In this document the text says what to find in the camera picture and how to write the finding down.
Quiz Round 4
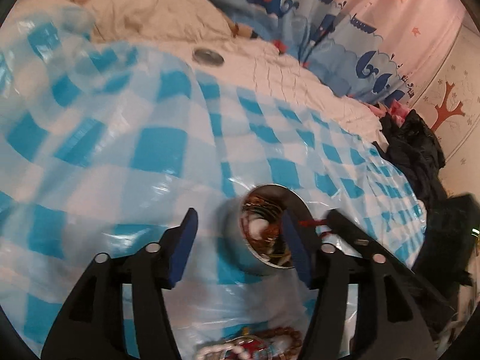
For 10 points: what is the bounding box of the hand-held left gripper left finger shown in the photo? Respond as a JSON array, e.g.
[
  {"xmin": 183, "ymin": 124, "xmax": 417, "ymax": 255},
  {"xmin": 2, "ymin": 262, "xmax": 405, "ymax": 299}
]
[{"xmin": 40, "ymin": 207, "xmax": 199, "ymax": 360}]

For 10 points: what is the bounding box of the tangle of jewelry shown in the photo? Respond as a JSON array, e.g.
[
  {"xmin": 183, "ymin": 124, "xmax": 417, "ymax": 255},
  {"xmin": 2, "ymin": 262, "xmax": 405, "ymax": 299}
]
[{"xmin": 242, "ymin": 191, "xmax": 301, "ymax": 267}]

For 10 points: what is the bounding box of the pink clothing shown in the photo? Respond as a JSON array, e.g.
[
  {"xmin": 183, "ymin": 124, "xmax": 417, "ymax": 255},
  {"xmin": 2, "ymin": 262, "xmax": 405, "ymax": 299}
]
[{"xmin": 369, "ymin": 99, "xmax": 411, "ymax": 126}]

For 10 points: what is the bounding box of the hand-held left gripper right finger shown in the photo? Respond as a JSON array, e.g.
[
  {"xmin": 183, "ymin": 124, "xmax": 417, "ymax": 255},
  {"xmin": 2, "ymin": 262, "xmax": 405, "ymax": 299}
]
[{"xmin": 282, "ymin": 210, "xmax": 437, "ymax": 360}]

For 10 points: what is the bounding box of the black clothing pile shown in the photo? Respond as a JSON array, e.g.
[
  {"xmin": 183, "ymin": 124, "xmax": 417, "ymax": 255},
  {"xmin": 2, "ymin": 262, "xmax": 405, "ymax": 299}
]
[{"xmin": 380, "ymin": 109, "xmax": 451, "ymax": 203}]

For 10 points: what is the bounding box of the blue checkered plastic sheet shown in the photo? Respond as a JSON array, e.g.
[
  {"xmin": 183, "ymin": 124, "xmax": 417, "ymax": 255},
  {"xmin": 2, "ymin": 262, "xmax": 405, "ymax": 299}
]
[{"xmin": 0, "ymin": 2, "xmax": 430, "ymax": 360}]

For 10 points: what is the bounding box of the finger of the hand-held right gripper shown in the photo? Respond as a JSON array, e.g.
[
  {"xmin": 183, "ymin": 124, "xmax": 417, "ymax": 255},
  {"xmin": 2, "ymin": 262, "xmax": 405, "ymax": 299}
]
[{"xmin": 325, "ymin": 208, "xmax": 419, "ymax": 289}]

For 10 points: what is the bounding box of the round metal tin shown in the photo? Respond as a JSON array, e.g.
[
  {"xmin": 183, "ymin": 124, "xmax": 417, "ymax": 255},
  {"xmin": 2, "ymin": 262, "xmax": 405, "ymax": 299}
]
[{"xmin": 224, "ymin": 184, "xmax": 319, "ymax": 275}]

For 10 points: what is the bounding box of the red string bracelet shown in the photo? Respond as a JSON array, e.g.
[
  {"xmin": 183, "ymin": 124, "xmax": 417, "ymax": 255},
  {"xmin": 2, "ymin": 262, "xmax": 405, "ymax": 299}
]
[{"xmin": 298, "ymin": 218, "xmax": 332, "ymax": 239}]

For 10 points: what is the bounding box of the whale print curtain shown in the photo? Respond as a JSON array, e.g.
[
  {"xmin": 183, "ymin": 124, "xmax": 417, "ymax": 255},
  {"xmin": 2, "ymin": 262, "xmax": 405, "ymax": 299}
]
[{"xmin": 185, "ymin": 0, "xmax": 467, "ymax": 106}]

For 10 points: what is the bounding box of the white striped quilt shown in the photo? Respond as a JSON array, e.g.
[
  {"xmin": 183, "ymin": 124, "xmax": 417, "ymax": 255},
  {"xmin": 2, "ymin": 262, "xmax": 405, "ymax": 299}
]
[{"xmin": 142, "ymin": 39, "xmax": 391, "ymax": 151}]

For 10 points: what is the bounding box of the round metal tin lid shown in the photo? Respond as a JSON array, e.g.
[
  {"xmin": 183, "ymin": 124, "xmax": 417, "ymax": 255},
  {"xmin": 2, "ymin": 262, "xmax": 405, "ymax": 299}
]
[{"xmin": 192, "ymin": 47, "xmax": 225, "ymax": 64}]

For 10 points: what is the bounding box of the cream wrinkled bedsheet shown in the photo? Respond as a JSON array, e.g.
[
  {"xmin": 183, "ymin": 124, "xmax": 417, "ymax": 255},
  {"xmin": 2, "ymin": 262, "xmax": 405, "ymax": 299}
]
[{"xmin": 84, "ymin": 0, "xmax": 235, "ymax": 44}]

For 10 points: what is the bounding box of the white bead bracelet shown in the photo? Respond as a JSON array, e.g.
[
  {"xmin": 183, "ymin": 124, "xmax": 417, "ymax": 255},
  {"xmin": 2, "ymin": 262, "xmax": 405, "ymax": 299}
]
[{"xmin": 195, "ymin": 339, "xmax": 250, "ymax": 360}]

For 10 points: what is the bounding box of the silver metal bangle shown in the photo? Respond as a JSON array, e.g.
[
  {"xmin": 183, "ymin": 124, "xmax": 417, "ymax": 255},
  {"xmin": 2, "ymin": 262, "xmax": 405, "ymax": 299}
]
[{"xmin": 219, "ymin": 347, "xmax": 271, "ymax": 360}]

